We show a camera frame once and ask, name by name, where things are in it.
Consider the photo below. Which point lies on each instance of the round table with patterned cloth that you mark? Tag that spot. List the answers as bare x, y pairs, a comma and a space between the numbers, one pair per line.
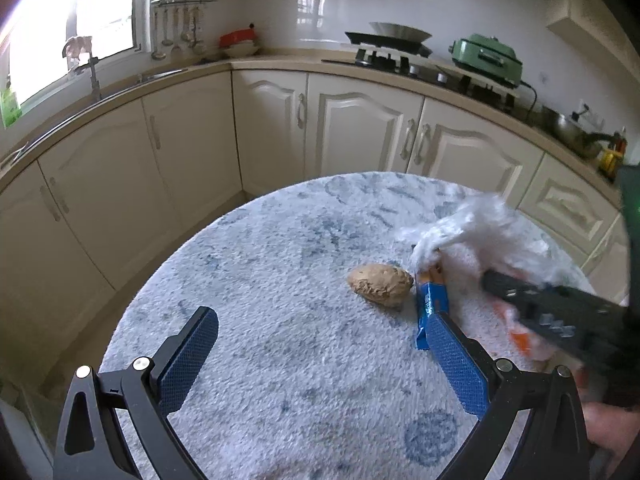
307, 380

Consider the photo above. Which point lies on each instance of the blue snack wrapper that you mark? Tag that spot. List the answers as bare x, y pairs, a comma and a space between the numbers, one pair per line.
431, 295

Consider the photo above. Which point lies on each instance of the faucet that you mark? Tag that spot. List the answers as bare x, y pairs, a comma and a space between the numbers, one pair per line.
77, 52

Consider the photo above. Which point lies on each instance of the green electric cooker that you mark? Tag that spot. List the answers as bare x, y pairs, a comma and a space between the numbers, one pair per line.
489, 57

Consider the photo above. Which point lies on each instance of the hanging utensil rack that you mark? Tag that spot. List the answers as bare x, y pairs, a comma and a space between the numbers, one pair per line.
176, 28

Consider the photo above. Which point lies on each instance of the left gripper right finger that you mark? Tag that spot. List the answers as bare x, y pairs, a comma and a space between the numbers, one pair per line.
553, 444

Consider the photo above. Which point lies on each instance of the person's right hand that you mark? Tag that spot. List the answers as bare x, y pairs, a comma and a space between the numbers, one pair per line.
611, 428

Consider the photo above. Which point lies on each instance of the bowl on induction plate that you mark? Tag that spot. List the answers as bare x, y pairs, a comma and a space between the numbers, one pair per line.
394, 37

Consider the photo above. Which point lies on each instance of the lower cream cabinets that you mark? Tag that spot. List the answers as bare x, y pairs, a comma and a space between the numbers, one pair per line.
100, 200

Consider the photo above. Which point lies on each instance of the gas stove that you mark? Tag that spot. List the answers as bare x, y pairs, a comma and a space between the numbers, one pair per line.
417, 67

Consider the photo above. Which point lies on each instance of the window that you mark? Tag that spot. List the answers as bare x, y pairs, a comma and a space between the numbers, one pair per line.
33, 35

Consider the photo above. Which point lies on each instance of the white plastic bag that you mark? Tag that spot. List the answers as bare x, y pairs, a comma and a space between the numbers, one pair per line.
498, 236

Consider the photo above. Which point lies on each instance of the steel wok pan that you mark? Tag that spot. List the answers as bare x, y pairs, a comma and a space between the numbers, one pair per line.
585, 145

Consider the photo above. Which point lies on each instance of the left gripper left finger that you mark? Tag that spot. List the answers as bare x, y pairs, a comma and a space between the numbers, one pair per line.
90, 443

